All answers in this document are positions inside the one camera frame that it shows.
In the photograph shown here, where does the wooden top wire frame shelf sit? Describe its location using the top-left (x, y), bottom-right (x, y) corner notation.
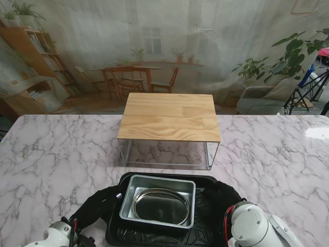
top-left (117, 92), bottom-right (222, 172)

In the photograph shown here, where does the blue board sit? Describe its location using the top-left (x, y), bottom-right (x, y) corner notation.
top-left (298, 64), bottom-right (316, 90)

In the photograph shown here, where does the silver rectangular baking tray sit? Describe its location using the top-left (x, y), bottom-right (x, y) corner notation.
top-left (119, 174), bottom-right (196, 229)

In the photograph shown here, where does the round stainless steel tray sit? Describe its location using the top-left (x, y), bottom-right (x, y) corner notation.
top-left (132, 187), bottom-right (192, 225)

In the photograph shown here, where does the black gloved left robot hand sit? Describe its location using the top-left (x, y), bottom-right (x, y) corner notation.
top-left (70, 185), bottom-right (127, 230)

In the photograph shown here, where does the black tripod stand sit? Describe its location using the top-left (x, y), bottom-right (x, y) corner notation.
top-left (284, 68), bottom-right (329, 116)

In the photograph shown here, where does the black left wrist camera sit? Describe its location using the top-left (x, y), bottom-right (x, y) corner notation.
top-left (76, 233), bottom-right (96, 247)

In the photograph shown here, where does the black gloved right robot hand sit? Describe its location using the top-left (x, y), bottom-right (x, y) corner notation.
top-left (202, 180), bottom-right (248, 232)

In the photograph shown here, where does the large black patterned baking tray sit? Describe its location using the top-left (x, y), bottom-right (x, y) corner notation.
top-left (104, 171), bottom-right (219, 245)

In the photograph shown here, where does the printed room scene backdrop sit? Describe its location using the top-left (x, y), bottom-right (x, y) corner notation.
top-left (0, 0), bottom-right (329, 116)

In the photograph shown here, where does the red and black arm cable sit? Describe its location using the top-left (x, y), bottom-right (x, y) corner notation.
top-left (223, 205), bottom-right (236, 244)
top-left (67, 218), bottom-right (79, 247)

